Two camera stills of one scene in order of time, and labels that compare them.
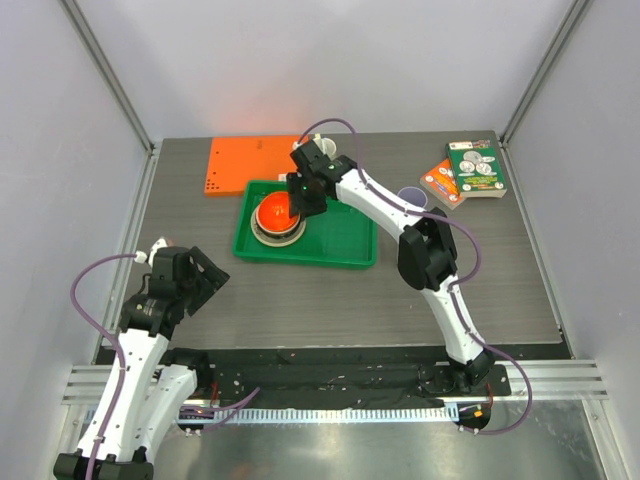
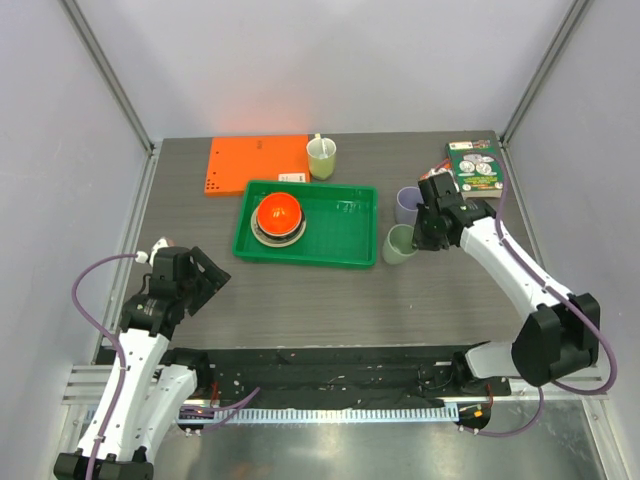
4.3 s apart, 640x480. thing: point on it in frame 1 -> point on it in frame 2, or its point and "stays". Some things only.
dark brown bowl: [279, 235] stays
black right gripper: [304, 195] -> [425, 226]
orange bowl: [273, 212] stays
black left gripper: [211, 279] stays
